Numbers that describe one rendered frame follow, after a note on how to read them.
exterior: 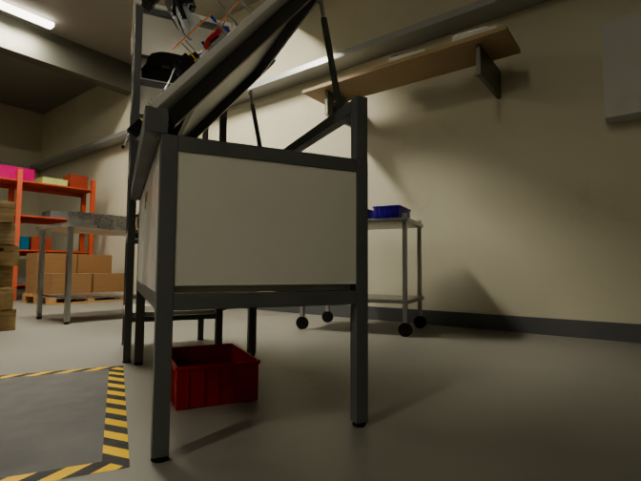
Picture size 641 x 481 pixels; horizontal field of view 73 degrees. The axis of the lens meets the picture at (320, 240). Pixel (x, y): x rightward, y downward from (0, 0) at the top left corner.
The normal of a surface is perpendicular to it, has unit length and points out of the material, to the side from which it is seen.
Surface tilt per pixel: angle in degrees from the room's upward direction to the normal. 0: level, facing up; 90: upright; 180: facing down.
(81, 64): 90
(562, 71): 90
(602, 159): 90
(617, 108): 90
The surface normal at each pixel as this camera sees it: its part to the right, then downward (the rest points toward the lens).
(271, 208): 0.43, -0.06
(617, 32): -0.61, -0.06
